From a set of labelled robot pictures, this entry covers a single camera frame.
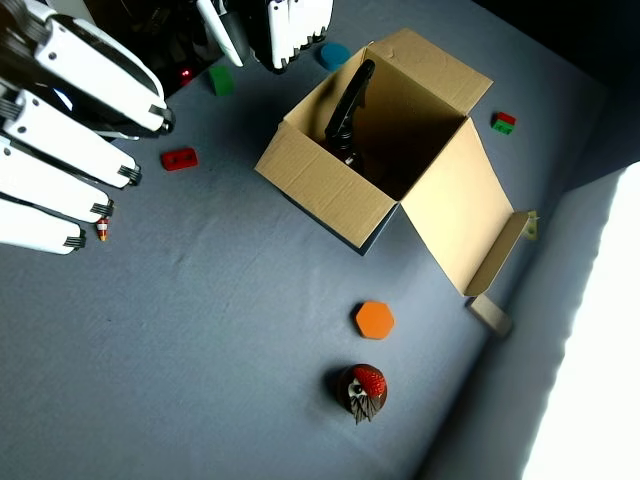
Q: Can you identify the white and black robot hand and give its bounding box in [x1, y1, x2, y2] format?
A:
[0, 0, 176, 256]
[196, 0, 335, 75]

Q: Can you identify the black object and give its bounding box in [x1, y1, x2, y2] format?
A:
[319, 58, 377, 174]

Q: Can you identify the brown cardboard box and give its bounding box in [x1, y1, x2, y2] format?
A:
[253, 27, 531, 297]

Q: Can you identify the blue cylinder block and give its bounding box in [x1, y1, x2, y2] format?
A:
[319, 42, 352, 72]

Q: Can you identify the black robot body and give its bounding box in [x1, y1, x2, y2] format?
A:
[82, 0, 274, 99]

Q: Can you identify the red block with holes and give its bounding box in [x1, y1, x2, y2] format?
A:
[160, 147, 200, 173]

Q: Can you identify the red and green block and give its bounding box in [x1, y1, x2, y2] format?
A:
[490, 111, 518, 137]

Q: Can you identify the grey table cloth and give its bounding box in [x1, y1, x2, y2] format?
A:
[0, 0, 640, 480]

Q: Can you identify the orange hexagon block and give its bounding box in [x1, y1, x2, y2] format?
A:
[354, 299, 397, 342]

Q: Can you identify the small tan cardboard piece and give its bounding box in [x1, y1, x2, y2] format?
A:
[466, 294, 515, 338]

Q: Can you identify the toy chocolate strawberry cake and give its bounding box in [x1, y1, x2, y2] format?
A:
[333, 362, 390, 427]

